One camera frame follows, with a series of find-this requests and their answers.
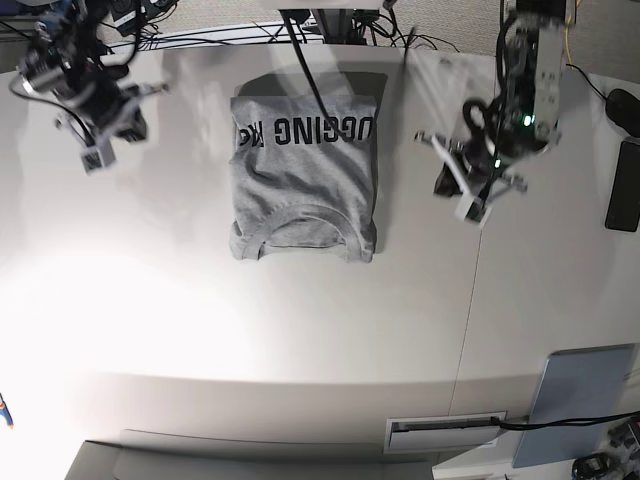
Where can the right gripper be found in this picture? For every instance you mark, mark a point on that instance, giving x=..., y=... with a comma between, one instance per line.
x=101, y=109

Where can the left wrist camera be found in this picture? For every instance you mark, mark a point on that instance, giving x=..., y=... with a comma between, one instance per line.
x=473, y=210

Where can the blue orange tool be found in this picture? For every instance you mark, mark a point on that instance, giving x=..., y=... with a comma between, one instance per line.
x=5, y=413

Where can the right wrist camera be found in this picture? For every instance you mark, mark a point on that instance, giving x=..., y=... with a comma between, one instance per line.
x=97, y=157

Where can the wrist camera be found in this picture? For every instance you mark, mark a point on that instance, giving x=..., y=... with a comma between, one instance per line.
x=473, y=210
x=97, y=157

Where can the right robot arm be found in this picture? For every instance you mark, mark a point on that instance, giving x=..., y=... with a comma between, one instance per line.
x=63, y=68

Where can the black computer mouse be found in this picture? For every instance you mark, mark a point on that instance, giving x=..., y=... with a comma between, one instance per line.
x=622, y=108

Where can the grey T-shirt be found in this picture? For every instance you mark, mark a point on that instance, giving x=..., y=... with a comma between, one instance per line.
x=303, y=172

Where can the white cable tray box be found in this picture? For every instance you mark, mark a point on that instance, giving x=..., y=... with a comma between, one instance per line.
x=438, y=434

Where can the black smartphone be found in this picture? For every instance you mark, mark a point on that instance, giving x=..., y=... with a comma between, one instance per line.
x=623, y=208

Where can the grey-blue laptop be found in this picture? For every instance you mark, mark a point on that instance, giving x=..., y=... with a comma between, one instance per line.
x=578, y=383

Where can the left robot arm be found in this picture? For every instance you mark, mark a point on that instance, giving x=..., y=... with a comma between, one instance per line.
x=522, y=120

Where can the black blue gadget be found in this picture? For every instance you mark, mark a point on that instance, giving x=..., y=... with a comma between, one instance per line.
x=592, y=467

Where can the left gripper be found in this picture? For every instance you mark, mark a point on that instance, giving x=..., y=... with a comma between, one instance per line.
x=469, y=168

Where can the black device with label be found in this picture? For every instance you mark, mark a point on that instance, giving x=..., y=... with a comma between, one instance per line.
x=123, y=12

